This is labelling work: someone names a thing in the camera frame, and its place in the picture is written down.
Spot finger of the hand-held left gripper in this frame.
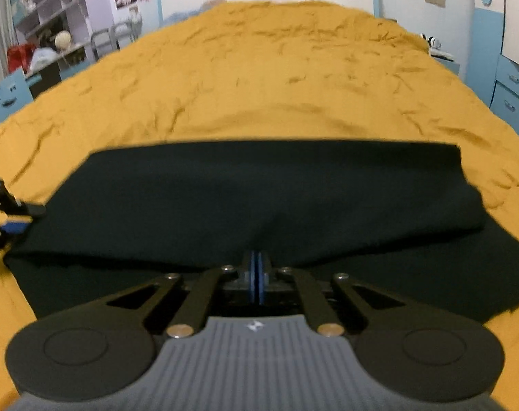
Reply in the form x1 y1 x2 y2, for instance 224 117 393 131
0 196 47 218
0 211 33 236

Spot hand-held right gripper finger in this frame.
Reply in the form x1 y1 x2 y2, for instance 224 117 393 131
107 250 257 337
258 250 406 337

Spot black pants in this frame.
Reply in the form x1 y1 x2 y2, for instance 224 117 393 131
5 139 519 324

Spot blue smiley face chair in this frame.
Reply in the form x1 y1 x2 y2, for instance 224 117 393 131
0 68 33 117

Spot red bag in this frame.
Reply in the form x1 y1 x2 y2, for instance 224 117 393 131
7 43 40 72

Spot white desk with blue drawer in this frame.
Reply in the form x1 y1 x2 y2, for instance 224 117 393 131
24 45 98 95

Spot white plastic bag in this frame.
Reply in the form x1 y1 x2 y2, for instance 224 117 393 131
30 47 57 67

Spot white and blue bookshelf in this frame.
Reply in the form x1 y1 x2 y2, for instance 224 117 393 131
10 0 93 49

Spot yellow quilt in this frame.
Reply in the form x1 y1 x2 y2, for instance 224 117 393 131
0 0 519 410

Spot blue nightstand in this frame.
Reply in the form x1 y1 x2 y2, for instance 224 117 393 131
431 57 461 80

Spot blue wardrobe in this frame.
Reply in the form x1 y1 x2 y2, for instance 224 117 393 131
464 0 519 134

